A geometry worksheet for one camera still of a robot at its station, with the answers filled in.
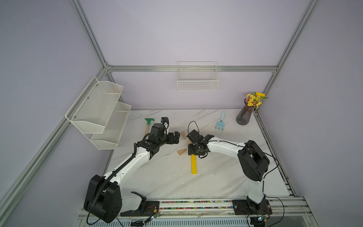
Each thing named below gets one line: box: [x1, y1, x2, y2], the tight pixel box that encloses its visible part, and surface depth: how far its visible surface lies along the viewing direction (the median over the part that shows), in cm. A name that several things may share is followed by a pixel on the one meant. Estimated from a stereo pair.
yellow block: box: [190, 154, 198, 175], surface depth 90 cm
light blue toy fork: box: [214, 110, 226, 131], surface depth 113 cm
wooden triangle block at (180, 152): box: [177, 148, 188, 156], surface depth 95 cm
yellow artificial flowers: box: [243, 91, 269, 108], surface depth 95 cm
